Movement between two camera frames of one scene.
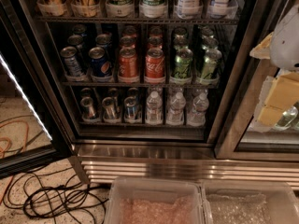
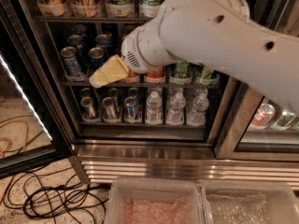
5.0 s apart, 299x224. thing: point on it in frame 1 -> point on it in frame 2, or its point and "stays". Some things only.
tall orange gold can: (85, 8) stays
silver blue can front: (72, 66) stays
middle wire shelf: (142, 85) stays
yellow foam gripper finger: (283, 93) -> (111, 72)
